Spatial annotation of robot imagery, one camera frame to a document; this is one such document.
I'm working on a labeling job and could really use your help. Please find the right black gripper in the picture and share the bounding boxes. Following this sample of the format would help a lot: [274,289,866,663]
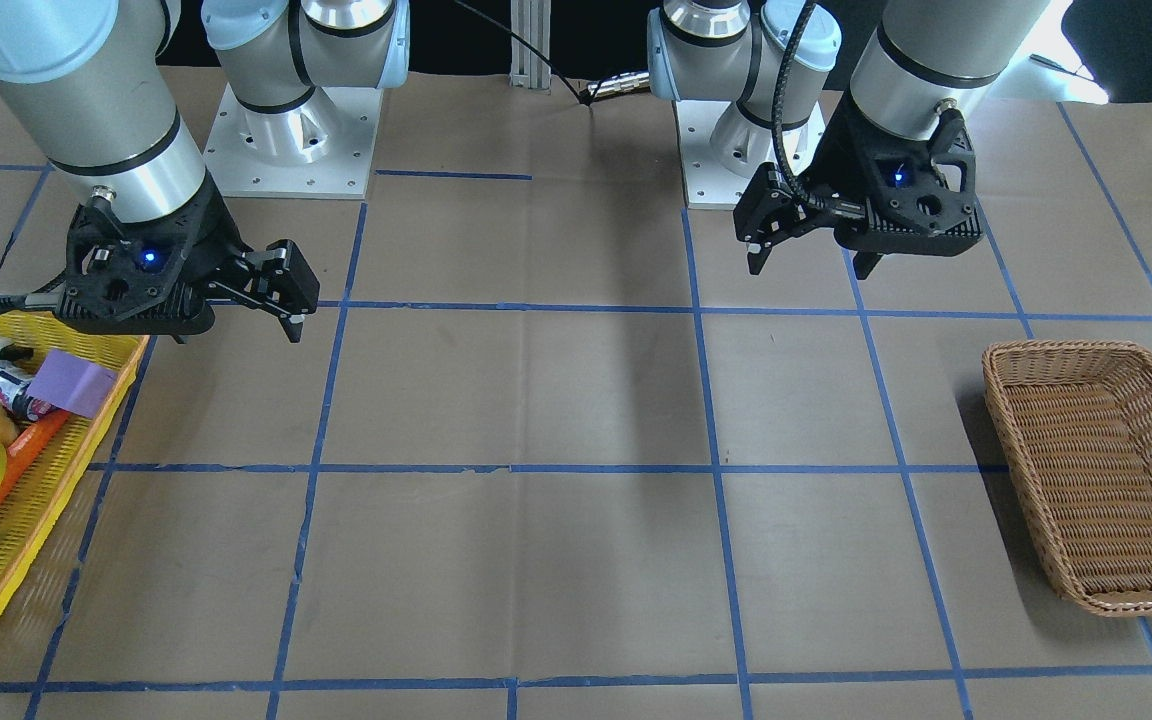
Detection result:
[52,174,320,344]

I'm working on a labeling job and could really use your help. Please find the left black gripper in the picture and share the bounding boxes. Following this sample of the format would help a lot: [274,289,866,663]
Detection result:
[733,92,984,281]

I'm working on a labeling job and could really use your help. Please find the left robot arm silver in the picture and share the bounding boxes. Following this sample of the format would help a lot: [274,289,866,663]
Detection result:
[646,1,1046,279]

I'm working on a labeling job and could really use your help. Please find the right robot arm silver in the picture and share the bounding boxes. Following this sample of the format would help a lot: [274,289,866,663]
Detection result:
[0,1,411,343]

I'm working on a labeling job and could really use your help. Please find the purple block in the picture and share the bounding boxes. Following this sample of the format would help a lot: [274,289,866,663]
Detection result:
[28,348,118,419]

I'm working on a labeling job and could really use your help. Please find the small snack packet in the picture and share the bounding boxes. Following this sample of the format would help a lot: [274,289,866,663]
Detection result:
[0,361,58,420]

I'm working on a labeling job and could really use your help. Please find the toy carrot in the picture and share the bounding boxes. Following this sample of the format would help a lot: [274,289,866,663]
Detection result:
[0,409,70,505]

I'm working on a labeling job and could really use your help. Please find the yellow plastic basket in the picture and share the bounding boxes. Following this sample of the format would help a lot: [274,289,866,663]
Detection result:
[0,313,147,617]

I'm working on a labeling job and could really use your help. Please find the brown wicker basket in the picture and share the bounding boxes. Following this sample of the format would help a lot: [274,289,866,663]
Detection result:
[982,340,1152,617]

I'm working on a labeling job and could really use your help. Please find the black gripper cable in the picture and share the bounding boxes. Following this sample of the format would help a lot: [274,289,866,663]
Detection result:
[774,0,867,217]

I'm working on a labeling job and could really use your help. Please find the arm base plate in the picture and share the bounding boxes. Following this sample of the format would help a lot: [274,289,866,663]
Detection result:
[673,100,776,211]
[204,88,385,200]

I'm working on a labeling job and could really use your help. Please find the black cable on table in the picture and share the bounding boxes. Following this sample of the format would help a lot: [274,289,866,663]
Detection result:
[453,0,651,109]

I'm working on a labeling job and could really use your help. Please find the aluminium frame post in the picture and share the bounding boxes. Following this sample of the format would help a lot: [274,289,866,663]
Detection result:
[509,1,553,94]

